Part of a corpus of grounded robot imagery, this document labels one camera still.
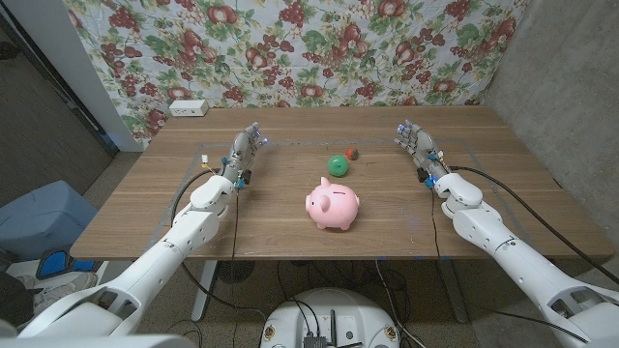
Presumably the white robot torso base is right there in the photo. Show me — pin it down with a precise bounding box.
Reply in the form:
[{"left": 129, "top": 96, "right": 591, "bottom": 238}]
[{"left": 259, "top": 287, "right": 401, "bottom": 348}]

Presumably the blue grey plastic bin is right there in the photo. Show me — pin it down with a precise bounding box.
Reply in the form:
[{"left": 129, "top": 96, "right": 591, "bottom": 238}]
[{"left": 0, "top": 180, "right": 100, "bottom": 262}]

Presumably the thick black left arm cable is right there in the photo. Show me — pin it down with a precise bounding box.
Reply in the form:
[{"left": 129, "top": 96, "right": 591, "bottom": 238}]
[{"left": 169, "top": 167, "right": 268, "bottom": 323}]

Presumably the blue black pad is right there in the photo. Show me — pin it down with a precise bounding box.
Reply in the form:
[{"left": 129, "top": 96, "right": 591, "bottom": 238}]
[{"left": 36, "top": 246, "right": 103, "bottom": 281}]

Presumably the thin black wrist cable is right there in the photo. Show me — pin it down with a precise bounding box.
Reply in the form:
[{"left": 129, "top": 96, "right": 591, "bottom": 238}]
[
  {"left": 428, "top": 187, "right": 442, "bottom": 262},
  {"left": 228, "top": 187, "right": 241, "bottom": 348}
]

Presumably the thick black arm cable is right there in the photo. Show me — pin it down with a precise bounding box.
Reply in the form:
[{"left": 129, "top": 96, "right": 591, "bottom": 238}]
[
  {"left": 448, "top": 165, "right": 619, "bottom": 286},
  {"left": 169, "top": 167, "right": 268, "bottom": 323}
]

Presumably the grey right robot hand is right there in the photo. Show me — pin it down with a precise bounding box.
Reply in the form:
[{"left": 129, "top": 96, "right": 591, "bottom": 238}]
[{"left": 394, "top": 119, "right": 452, "bottom": 183}]

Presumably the black bag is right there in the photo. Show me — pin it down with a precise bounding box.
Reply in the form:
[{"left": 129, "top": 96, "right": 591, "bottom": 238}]
[{"left": 0, "top": 270, "right": 38, "bottom": 328}]

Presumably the green ball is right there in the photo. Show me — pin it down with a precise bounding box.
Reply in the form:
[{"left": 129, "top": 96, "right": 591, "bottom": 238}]
[{"left": 326, "top": 154, "right": 350, "bottom": 178}]

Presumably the white metal table leg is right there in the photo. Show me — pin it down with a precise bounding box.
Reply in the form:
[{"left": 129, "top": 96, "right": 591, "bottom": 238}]
[{"left": 191, "top": 260, "right": 219, "bottom": 323}]

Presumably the thin black left wrist cable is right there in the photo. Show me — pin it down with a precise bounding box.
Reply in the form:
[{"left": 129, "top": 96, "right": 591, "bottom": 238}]
[{"left": 228, "top": 187, "right": 241, "bottom": 348}]

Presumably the black round floor fan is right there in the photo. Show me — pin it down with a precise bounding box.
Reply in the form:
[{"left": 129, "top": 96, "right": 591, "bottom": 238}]
[{"left": 216, "top": 260, "right": 256, "bottom": 284}]

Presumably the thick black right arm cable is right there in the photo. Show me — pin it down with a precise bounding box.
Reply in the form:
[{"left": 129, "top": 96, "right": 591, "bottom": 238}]
[{"left": 448, "top": 165, "right": 619, "bottom": 286}]

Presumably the fruit print backdrop cloth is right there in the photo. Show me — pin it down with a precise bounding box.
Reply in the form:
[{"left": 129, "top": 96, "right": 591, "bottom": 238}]
[{"left": 62, "top": 0, "right": 531, "bottom": 149}]

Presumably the white power strip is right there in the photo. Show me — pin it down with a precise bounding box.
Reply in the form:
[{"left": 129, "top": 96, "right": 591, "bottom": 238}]
[{"left": 168, "top": 99, "right": 210, "bottom": 118}]

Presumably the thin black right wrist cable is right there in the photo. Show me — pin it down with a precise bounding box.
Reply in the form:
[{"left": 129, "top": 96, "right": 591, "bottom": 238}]
[{"left": 428, "top": 187, "right": 442, "bottom": 262}]

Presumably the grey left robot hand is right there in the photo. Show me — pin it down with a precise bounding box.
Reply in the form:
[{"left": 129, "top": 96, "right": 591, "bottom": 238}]
[{"left": 220, "top": 121, "right": 269, "bottom": 185}]

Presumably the pink plastic piggy bank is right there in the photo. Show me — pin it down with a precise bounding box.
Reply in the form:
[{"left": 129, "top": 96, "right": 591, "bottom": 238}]
[{"left": 304, "top": 176, "right": 362, "bottom": 232}]

